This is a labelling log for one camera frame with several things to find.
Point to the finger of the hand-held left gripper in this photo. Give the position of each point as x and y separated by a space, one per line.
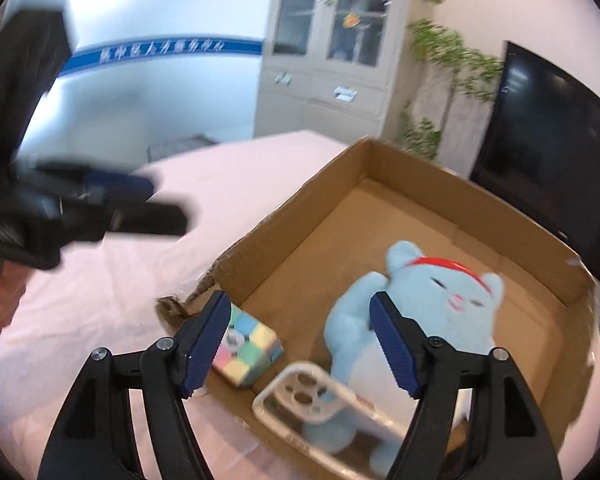
120 182
150 220

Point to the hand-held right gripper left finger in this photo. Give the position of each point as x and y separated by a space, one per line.
207 347

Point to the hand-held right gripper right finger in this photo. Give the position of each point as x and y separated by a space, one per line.
395 350

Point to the pastel puzzle cube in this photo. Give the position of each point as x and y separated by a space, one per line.
252 345

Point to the light blue plush toy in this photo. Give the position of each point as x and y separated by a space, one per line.
445 310

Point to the clear phone case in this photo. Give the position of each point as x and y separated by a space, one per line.
262 405

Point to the brown cardboard box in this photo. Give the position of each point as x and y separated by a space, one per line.
420 240

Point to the person's left hand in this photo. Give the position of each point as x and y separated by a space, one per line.
2 300

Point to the grey glass door cabinet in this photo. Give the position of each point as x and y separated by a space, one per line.
325 95

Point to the black flat screen television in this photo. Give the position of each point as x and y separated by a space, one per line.
545 150

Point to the orange cabinet sticker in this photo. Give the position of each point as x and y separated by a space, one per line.
351 20

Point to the green climbing vine plant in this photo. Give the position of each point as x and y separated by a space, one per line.
460 65

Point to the blue wall banner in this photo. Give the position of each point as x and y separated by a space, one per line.
180 52

